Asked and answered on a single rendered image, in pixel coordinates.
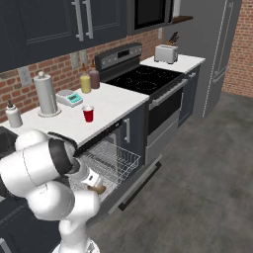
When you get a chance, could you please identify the black dishwasher door handle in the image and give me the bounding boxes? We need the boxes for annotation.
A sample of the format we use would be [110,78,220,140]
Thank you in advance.
[118,161,163,212]

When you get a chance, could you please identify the white toaster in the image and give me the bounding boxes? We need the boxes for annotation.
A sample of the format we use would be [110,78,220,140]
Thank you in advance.
[153,43,180,65]

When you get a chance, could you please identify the dark sink cupboard front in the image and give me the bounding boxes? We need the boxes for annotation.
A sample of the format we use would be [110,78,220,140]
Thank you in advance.
[0,197,64,253]

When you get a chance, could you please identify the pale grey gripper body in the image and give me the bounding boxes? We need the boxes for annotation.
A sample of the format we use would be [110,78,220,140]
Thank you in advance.
[86,183,108,196]

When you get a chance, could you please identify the black electric stove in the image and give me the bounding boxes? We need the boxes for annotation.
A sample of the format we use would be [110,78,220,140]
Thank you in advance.
[94,42,189,166]

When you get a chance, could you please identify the white wire dishwasher rack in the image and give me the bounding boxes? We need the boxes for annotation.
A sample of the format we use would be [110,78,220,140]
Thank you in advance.
[77,139,142,186]

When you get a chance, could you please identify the white kitchen scale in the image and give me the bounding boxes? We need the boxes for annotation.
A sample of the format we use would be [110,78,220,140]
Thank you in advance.
[54,89,84,109]

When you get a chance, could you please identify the black microwave oven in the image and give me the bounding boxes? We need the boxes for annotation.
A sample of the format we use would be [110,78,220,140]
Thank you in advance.
[126,0,176,37]

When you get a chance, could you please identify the white paper towel roll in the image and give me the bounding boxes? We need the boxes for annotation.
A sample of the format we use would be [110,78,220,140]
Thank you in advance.
[33,70,62,119]

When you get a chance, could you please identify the white wall outlet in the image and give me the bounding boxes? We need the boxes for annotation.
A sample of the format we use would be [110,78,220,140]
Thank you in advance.
[79,49,90,65]
[70,52,81,70]
[17,65,34,87]

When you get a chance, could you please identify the narrow dark upper cupboard door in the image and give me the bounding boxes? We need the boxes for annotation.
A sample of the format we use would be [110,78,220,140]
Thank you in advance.
[82,0,129,47]

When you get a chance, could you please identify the dark lower cupboard door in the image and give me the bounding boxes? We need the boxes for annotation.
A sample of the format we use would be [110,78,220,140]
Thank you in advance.
[118,104,148,166]

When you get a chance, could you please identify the grey fridge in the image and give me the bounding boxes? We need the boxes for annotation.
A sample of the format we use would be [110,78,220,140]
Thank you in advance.
[163,0,243,119]

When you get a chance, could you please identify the silver oven door handle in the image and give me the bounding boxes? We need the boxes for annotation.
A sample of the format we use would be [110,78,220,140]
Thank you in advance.
[147,78,189,112]

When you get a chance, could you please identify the silver cupboard handle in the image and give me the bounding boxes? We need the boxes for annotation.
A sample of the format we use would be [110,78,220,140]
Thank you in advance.
[123,118,131,144]
[81,0,95,41]
[71,0,85,42]

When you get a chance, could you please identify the dark sink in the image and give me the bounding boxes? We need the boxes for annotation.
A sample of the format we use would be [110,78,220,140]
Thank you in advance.
[0,126,22,160]

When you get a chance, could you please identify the wooden knife block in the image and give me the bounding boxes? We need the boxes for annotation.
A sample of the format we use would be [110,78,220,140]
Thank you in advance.
[165,31,181,47]

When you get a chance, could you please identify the white soap dispenser bottle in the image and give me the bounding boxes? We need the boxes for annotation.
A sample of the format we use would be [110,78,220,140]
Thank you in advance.
[5,100,24,128]

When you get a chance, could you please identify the red plastic cup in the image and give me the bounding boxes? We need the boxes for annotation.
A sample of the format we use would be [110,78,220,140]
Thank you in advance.
[81,105,95,124]

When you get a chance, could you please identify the wide dark upper cupboard door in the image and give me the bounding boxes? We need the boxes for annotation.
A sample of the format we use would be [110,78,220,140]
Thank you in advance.
[0,0,84,73]

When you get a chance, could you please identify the brown squeeze bottle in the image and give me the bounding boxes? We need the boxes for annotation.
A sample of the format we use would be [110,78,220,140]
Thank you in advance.
[88,60,101,90]

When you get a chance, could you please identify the silver upper cupboard handle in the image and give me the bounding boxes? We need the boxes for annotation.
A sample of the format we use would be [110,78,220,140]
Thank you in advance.
[71,0,85,42]
[81,0,95,41]

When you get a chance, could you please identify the silver lower cupboard handle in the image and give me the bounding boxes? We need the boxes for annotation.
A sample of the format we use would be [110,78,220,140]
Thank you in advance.
[123,118,131,144]

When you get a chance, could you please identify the dark wooden shelf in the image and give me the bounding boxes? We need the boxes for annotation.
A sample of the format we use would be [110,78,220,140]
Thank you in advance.
[169,14,195,26]

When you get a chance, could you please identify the yellow squeeze bottle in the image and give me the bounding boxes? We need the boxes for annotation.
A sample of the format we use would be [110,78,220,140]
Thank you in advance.
[79,64,92,95]

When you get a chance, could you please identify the grey oven drawer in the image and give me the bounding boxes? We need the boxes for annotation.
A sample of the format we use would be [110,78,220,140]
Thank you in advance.
[144,117,182,166]

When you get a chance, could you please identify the dishwasher door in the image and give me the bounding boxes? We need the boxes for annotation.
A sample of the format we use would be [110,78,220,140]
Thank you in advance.
[67,153,163,215]

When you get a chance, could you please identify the dark lower cupboard run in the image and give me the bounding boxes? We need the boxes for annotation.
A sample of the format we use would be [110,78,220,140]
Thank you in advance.
[177,64,202,128]

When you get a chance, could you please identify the black oven door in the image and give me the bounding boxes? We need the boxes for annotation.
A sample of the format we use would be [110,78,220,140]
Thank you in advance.
[146,79,189,136]

